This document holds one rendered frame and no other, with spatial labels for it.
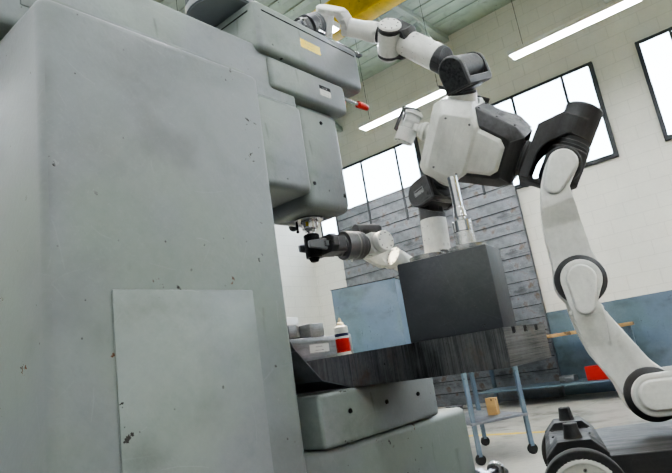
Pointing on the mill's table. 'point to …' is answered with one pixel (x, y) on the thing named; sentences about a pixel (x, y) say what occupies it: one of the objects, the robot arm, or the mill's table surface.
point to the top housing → (295, 45)
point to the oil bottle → (342, 339)
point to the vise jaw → (311, 330)
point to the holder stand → (455, 292)
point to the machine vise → (325, 345)
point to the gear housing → (306, 89)
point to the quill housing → (325, 139)
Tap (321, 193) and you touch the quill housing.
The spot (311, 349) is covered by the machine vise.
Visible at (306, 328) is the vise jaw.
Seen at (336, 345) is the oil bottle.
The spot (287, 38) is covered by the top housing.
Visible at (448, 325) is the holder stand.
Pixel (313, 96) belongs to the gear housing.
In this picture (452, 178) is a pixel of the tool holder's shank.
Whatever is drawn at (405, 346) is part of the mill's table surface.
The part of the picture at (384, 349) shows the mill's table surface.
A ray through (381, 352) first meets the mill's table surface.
